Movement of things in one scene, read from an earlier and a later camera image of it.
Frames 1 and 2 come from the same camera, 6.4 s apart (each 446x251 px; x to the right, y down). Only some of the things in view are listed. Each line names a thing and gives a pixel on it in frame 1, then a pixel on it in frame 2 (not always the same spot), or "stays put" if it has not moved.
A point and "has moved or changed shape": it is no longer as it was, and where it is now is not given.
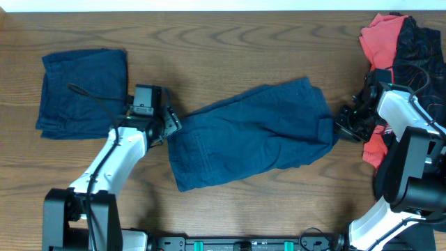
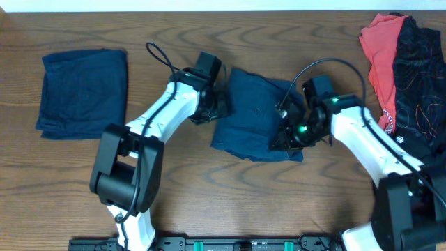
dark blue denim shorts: [278, 126] has moved or changed shape
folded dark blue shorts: [83, 92] stays put
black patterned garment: [419, 65] stays put
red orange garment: [378, 35] stays put
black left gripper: [173, 124] -> [224, 109]
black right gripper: [341, 122] -> [285, 131]
